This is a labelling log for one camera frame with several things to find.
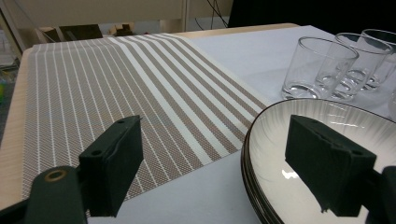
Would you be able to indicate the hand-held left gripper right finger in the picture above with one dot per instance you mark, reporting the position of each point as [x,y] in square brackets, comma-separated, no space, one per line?
[330,168]

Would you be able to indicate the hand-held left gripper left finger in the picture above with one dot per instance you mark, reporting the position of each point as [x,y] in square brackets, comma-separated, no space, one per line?
[109,168]

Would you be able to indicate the clear drinking glass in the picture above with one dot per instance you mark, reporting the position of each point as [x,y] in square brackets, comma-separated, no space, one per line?
[299,90]
[373,62]
[389,71]

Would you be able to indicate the striped woven placemat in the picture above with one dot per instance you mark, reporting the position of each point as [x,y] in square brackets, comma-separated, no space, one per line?
[124,77]

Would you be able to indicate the brown cardboard box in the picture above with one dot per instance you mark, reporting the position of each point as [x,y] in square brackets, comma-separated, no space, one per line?
[81,31]

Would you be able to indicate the black curtain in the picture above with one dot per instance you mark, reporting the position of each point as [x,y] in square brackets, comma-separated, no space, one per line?
[311,12]

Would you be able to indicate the beige wooden desk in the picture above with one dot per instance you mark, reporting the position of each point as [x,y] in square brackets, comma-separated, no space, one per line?
[93,11]

